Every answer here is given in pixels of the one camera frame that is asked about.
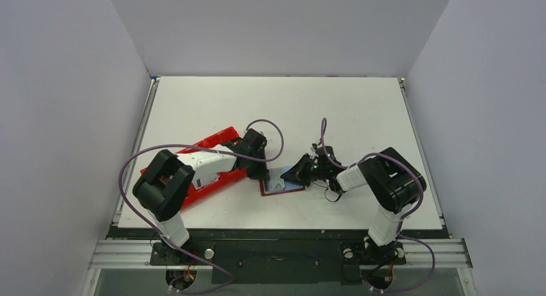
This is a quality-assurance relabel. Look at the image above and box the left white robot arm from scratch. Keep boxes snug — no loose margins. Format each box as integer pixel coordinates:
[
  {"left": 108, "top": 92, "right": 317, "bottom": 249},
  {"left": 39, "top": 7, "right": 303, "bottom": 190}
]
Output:
[{"left": 132, "top": 129, "right": 268, "bottom": 248}]

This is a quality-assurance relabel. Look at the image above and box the red leather card holder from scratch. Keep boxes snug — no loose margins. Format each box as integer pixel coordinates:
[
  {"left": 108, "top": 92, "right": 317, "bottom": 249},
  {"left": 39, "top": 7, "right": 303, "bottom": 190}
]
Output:
[{"left": 259, "top": 166, "right": 305, "bottom": 197}]

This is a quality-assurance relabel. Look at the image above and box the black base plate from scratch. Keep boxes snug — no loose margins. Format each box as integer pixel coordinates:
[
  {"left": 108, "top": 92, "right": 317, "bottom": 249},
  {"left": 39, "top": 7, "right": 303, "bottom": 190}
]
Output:
[{"left": 107, "top": 227, "right": 410, "bottom": 288}]

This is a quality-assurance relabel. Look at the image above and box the aluminium frame rail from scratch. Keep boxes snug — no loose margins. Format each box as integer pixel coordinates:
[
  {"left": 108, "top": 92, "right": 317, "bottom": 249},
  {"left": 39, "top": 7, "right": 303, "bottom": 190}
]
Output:
[{"left": 80, "top": 239, "right": 478, "bottom": 295}]

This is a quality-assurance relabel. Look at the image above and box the white VIP credit card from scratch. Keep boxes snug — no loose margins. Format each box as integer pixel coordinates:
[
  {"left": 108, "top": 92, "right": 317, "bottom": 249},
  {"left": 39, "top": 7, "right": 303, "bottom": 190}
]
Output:
[{"left": 263, "top": 179, "right": 286, "bottom": 195}]

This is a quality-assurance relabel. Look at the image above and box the red plastic tray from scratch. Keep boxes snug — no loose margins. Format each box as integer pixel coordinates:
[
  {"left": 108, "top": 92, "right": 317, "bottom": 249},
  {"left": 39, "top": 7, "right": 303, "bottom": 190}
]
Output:
[{"left": 140, "top": 125, "right": 250, "bottom": 210}]

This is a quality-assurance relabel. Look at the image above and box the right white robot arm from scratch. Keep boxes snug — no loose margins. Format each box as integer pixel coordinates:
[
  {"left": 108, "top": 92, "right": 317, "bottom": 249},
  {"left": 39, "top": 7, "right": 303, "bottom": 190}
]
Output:
[{"left": 280, "top": 145, "right": 427, "bottom": 247}]

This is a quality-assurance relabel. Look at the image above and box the silver credit card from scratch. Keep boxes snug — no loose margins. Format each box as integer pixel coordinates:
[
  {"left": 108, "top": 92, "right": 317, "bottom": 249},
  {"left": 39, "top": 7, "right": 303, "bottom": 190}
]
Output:
[{"left": 193, "top": 174, "right": 219, "bottom": 190}]

